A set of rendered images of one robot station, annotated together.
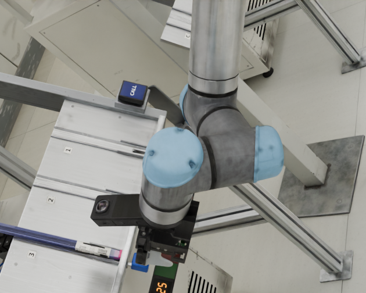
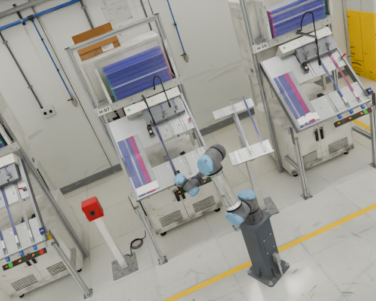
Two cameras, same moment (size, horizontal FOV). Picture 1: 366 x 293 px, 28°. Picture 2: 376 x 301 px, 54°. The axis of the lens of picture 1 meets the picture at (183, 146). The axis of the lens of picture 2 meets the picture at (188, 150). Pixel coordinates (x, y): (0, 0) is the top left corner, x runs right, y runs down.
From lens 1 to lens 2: 1.86 m
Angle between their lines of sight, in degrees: 31
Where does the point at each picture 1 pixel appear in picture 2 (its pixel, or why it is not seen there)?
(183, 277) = (209, 194)
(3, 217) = (191, 148)
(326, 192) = not seen: hidden behind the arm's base
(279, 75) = (295, 178)
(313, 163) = (261, 204)
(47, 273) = (167, 171)
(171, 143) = (179, 177)
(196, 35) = not seen: hidden behind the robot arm
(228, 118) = (195, 181)
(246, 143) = (190, 187)
